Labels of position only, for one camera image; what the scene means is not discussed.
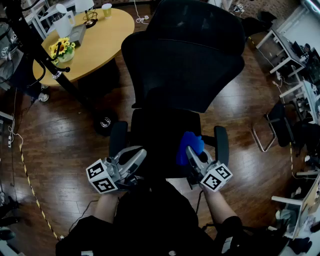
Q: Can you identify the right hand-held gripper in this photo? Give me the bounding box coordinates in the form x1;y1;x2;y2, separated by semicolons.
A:
185;145;234;193

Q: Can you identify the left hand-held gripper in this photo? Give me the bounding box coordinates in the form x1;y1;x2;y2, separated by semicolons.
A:
85;145;148;195

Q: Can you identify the blue cloth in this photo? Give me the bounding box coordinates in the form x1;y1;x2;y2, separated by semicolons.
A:
175;131;206;166

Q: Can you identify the black office chair seat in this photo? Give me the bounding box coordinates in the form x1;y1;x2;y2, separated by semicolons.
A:
129;107;202;180

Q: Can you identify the person's right forearm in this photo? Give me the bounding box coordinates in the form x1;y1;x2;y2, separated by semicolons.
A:
201;186;238;225

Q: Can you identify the person's left forearm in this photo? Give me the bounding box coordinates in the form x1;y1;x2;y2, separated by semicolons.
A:
93;191;120;225

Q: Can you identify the black cloth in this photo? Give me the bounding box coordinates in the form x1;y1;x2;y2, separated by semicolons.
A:
287;237;313;255

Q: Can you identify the black chair armrest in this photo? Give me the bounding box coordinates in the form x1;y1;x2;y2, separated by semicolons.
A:
214;125;230;167
109;121;129;158

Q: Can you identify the person's black clothing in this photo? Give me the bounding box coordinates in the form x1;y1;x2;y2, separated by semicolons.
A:
55;178;288;256

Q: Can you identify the yellow black striped floor tape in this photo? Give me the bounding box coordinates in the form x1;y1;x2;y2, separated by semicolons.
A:
19;143;66;241

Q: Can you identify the black coat stand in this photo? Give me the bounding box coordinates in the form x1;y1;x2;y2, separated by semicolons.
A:
3;0;120;138

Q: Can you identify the white table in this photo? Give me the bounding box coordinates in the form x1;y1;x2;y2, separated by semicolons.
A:
282;224;320;256

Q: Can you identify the white desk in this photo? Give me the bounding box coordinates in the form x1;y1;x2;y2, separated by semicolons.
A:
256;28;307;75
279;79;320;125

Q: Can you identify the round wooden table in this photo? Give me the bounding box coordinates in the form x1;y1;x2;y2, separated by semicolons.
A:
32;7;136;100

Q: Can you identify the sunflower bouquet in white pot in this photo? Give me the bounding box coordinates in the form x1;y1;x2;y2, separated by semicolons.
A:
48;37;76;66

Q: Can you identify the grey box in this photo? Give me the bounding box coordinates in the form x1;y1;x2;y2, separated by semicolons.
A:
68;23;87;48

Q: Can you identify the white jug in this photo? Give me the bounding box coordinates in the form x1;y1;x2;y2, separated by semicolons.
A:
51;3;77;39

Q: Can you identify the grey equipment on stand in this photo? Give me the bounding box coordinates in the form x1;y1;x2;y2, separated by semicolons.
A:
0;22;23;86

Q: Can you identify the yellow paper cup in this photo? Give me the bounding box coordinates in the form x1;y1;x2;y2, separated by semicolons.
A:
101;3;113;19

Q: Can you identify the table lamp with white shade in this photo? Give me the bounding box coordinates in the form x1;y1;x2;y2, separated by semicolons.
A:
74;0;99;29

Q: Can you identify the white chair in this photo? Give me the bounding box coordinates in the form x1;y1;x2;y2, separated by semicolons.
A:
26;0;60;40

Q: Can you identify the black floor cable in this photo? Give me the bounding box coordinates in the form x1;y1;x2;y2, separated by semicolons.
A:
68;199;100;233

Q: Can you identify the white shelf frame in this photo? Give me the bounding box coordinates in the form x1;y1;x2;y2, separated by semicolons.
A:
271;194;305;238

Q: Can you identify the yellow floor cable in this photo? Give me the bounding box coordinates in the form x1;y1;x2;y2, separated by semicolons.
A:
289;141;311;180

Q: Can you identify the black chair with chrome frame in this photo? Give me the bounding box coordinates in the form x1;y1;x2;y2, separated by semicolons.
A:
251;103;297;153

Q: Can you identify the white floor cable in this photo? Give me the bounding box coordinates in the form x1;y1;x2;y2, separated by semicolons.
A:
133;0;150;25

